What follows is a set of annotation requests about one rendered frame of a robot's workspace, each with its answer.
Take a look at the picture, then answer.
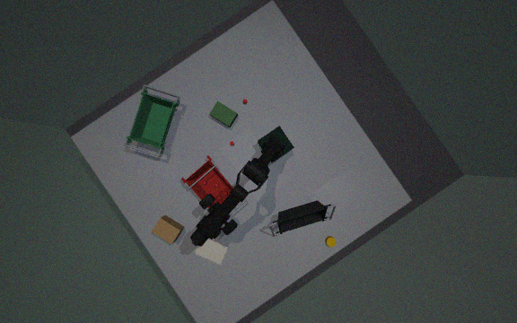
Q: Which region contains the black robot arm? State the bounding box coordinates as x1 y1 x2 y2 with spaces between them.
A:
190 134 286 246

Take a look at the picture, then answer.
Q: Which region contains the green rectangular block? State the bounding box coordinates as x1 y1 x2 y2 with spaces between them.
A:
210 101 238 127

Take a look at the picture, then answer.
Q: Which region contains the red plastic tray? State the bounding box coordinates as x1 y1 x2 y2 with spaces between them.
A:
182 155 233 205

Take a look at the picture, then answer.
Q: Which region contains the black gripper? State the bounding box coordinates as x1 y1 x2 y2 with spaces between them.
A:
199 194 237 235

